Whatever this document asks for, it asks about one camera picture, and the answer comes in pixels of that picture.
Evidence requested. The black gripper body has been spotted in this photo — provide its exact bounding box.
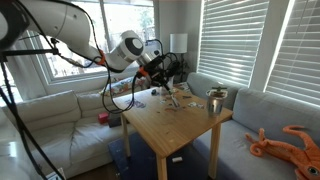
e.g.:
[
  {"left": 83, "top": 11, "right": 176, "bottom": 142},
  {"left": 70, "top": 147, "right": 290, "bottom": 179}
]
[{"left": 143, "top": 54, "right": 174, "bottom": 86}]

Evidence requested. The white picture sticker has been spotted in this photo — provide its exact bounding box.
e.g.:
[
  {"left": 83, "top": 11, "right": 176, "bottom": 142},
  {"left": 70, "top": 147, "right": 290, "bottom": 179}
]
[{"left": 186, "top": 101, "right": 205, "bottom": 110}]

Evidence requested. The white shade floor lamp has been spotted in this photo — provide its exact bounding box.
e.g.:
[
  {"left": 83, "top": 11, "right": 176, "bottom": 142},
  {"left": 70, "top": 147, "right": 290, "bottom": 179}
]
[{"left": 169, "top": 32, "right": 190, "bottom": 84}]

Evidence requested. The santa claus sticker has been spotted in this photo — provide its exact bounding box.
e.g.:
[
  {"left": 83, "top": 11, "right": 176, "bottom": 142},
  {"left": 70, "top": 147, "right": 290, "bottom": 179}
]
[{"left": 124, "top": 98, "right": 148, "bottom": 110}]

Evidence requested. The patterned cushion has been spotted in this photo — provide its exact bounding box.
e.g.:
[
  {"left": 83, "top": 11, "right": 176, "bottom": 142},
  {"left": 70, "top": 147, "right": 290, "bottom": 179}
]
[{"left": 98, "top": 76, "right": 149, "bottom": 98}]

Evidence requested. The light wooden table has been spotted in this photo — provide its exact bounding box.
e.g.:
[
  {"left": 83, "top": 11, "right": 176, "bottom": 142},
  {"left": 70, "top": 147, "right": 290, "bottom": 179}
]
[{"left": 120, "top": 83, "right": 234, "bottom": 180}]

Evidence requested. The silver metal canister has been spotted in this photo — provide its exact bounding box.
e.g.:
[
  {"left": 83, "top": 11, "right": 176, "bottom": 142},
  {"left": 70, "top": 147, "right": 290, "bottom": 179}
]
[{"left": 205, "top": 86, "right": 229, "bottom": 118}]

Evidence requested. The navy blue box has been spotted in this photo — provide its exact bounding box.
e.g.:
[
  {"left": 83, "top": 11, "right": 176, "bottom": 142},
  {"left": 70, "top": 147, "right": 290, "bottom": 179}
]
[{"left": 107, "top": 113, "right": 123, "bottom": 129}]

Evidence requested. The red gift box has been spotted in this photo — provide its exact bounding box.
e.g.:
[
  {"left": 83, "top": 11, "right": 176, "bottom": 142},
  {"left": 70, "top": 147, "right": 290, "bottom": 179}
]
[{"left": 97, "top": 111, "right": 110, "bottom": 125}]

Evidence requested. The white window blind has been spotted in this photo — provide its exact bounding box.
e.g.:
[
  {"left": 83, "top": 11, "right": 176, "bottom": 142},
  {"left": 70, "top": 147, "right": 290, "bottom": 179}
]
[
  {"left": 196, "top": 0, "right": 270, "bottom": 88},
  {"left": 264, "top": 0, "right": 320, "bottom": 107}
]

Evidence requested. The dark blue rug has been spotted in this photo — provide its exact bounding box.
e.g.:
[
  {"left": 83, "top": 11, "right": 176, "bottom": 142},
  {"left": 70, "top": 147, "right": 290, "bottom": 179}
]
[{"left": 107, "top": 131, "right": 214, "bottom": 180}]

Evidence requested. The grey fabric sofa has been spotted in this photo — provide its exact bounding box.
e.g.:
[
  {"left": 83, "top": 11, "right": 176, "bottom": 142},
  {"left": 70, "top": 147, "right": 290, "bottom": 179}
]
[{"left": 185, "top": 71, "right": 320, "bottom": 180}]

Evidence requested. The white leather sofa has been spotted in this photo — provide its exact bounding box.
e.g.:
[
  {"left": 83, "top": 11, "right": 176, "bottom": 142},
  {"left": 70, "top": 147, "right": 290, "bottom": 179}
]
[{"left": 0, "top": 75, "right": 148, "bottom": 180}]

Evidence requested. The orange octopus plush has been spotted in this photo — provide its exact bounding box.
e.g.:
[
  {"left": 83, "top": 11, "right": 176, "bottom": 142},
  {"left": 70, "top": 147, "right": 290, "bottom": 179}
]
[{"left": 244, "top": 124, "right": 320, "bottom": 180}]

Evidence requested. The black stand pole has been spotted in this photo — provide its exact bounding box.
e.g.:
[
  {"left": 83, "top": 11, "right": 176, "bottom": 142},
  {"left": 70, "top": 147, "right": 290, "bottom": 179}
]
[{"left": 0, "top": 47, "right": 66, "bottom": 180}]

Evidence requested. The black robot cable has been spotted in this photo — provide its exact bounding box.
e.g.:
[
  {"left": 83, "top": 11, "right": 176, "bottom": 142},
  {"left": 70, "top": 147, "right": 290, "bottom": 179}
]
[{"left": 49, "top": 0, "right": 183, "bottom": 115}]

